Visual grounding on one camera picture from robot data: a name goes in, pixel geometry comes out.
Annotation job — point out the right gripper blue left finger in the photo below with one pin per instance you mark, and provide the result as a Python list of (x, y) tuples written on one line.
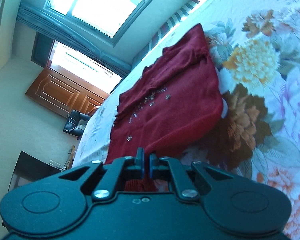
[(116, 174)]

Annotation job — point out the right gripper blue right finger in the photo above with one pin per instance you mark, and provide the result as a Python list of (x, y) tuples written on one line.
[(171, 170)]

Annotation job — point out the dark red knit sweater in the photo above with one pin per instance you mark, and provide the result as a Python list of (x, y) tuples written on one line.
[(175, 102)]

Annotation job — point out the black leather chair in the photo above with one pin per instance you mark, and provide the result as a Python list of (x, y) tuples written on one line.
[(77, 122)]

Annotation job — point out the black television screen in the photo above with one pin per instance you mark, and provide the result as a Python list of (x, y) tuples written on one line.
[(29, 169)]

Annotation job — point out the brown wooden door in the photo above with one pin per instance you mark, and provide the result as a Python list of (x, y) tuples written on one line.
[(62, 94)]

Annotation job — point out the striped mattress sheet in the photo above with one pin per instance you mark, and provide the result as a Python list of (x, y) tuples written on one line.
[(180, 15)]

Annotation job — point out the white floral bed sheet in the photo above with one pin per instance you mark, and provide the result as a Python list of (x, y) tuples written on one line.
[(255, 47)]

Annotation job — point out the blue curtain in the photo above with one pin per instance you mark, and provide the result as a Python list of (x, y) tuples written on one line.
[(45, 24)]

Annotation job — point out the window with frame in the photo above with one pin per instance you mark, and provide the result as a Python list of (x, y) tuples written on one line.
[(108, 19)]

